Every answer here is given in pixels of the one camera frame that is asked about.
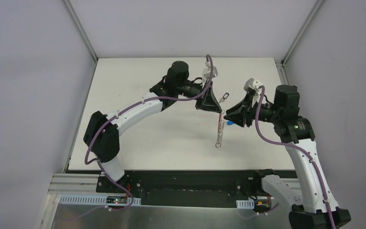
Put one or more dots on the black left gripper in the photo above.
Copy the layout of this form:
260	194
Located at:
204	96

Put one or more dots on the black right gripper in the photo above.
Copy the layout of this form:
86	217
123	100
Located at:
249	110

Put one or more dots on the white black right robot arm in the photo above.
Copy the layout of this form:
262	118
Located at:
316	206

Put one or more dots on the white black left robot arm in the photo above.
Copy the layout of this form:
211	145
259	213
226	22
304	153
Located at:
103	132

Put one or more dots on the black key tag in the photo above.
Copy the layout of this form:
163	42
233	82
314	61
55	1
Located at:
225	96

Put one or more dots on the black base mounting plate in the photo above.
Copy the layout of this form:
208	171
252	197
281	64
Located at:
179	188

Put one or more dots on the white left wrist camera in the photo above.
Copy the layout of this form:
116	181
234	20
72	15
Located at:
206	75

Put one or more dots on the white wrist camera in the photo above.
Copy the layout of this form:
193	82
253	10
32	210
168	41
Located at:
253	84
206	75

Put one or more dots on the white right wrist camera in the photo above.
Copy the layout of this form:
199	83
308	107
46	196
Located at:
253	84

